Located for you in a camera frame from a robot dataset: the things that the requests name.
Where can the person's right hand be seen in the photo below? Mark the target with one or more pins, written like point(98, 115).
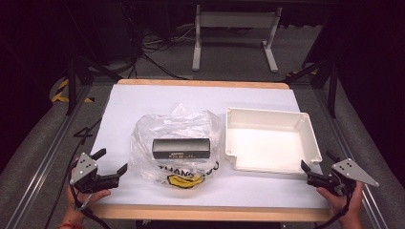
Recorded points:
point(348, 206)

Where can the black rectangular box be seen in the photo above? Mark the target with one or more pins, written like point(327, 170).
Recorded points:
point(181, 147)

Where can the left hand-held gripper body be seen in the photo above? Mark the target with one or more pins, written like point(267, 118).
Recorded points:
point(95, 182)

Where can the white metal table frame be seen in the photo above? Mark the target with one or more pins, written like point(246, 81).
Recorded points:
point(235, 19)

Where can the white paper sheet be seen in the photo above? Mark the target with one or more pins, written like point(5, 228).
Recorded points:
point(159, 95)

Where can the yellow black floor tape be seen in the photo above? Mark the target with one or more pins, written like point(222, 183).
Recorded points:
point(62, 95)

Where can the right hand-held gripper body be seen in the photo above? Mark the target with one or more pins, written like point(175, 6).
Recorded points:
point(348, 171)

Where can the aluminium rail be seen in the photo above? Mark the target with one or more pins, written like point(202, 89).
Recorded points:
point(347, 146)
point(47, 156)

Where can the black metal stand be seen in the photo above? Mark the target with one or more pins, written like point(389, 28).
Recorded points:
point(72, 86)
point(332, 89)

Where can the white plastic tray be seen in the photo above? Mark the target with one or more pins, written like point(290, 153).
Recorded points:
point(267, 146)

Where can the person's left hand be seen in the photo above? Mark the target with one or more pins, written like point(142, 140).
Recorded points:
point(76, 206)

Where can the clear plastic bag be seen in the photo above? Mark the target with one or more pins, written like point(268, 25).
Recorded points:
point(173, 127)

